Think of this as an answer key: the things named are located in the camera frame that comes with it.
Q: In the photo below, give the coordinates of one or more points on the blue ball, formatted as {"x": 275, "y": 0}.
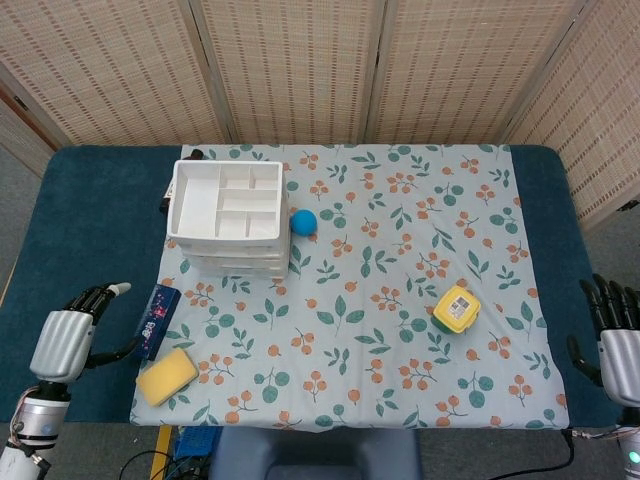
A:
{"x": 304, "y": 222}

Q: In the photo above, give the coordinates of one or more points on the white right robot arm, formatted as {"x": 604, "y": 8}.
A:
{"x": 631, "y": 450}

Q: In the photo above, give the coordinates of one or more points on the teal table cover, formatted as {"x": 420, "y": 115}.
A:
{"x": 90, "y": 225}

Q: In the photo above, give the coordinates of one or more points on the white plastic drawer organizer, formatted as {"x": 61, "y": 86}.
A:
{"x": 200, "y": 200}

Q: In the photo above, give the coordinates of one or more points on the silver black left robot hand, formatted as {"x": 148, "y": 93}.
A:
{"x": 62, "y": 345}

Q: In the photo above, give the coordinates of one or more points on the green container with yellow lid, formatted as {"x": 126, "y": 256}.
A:
{"x": 456, "y": 307}

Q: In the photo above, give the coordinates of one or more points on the floral print tablecloth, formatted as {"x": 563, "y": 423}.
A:
{"x": 350, "y": 250}

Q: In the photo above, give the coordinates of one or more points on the clear plastic drawer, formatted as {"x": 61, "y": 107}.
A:
{"x": 230, "y": 246}

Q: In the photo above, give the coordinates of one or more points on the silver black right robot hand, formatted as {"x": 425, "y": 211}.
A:
{"x": 622, "y": 360}

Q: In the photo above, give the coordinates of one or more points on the yellow sponge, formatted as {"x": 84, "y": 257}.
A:
{"x": 165, "y": 377}

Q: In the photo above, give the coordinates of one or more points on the blue plastic crate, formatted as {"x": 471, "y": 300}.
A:
{"x": 197, "y": 440}

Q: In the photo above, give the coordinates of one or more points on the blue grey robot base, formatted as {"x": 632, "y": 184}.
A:
{"x": 310, "y": 450}

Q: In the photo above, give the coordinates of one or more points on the bamboo folding screen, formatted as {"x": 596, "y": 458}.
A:
{"x": 300, "y": 65}

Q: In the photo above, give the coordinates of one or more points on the brown glass bottle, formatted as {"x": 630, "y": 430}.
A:
{"x": 196, "y": 154}

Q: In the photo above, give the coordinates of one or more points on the dark blue printed box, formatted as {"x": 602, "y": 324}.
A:
{"x": 157, "y": 320}

